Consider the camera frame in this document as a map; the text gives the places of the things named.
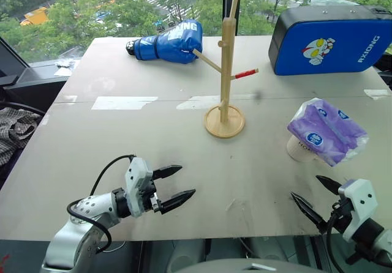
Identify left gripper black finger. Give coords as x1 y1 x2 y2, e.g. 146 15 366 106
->
152 164 184 180
159 189 197 215

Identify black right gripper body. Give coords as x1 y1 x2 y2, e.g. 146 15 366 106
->
325 193 356 234

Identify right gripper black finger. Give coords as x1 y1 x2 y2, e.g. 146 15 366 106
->
315 174 343 196
290 192 328 234

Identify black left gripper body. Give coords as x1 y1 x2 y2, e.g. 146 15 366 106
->
141 170 164 215

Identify white paper cup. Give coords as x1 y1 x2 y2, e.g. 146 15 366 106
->
286 134 321 163

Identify wooden mug tree stand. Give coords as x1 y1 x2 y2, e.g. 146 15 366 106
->
192 0 260 139

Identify purple tissue pack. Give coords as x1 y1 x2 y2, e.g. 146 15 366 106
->
287 97 369 167

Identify grey robot torso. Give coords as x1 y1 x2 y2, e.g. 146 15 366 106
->
174 256 311 273

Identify blue boxing glove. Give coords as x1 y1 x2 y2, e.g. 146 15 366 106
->
125 20 203 65

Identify red tape marker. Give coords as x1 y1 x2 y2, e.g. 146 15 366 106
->
234 69 257 80

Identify blue punching pad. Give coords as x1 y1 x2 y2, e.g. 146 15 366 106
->
268 5 392 77

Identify plaid cloth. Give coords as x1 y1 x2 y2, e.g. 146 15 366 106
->
0 107 42 166

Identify black curved chair back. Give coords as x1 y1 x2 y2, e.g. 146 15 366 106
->
0 100 47 118

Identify black side ledge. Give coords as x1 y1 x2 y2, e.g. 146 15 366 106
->
0 36 81 103

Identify yellow truck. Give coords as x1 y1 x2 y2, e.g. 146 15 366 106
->
19 6 50 26

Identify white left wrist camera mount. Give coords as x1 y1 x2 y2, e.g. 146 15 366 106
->
123 157 154 219

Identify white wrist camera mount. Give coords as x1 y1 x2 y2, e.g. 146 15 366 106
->
336 179 379 243
123 157 154 219

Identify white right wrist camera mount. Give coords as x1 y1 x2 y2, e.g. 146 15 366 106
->
336 179 379 243

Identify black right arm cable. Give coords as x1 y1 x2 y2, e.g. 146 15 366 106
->
325 211 347 273

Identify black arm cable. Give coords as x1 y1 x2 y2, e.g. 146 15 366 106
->
66 154 137 254
325 211 347 273

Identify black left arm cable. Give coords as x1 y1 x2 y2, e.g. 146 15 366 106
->
66 154 137 254

